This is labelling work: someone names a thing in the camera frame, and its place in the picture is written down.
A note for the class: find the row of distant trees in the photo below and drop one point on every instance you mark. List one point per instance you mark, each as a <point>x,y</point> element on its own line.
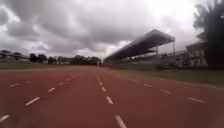
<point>80,60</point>

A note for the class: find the red running track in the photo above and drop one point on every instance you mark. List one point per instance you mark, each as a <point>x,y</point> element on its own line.
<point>83,100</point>

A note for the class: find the grass strip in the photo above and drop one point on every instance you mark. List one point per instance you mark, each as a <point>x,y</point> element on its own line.
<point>186,76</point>

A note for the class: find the pale building with windows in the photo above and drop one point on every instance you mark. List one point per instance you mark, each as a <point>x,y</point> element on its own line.
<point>196,55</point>

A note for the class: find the large dark tree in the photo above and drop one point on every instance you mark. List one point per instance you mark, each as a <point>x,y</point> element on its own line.
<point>215,33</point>

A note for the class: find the roofed grandstand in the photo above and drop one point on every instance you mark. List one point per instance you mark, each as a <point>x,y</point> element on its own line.
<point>141,46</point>

